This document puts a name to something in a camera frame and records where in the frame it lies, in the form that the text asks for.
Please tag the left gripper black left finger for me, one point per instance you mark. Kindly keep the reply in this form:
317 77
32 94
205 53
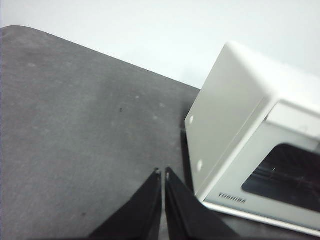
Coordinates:
140 215

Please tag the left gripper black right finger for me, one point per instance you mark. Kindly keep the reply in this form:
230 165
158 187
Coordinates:
185 215

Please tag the cream white toaster oven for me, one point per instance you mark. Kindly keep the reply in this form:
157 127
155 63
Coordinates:
225 100

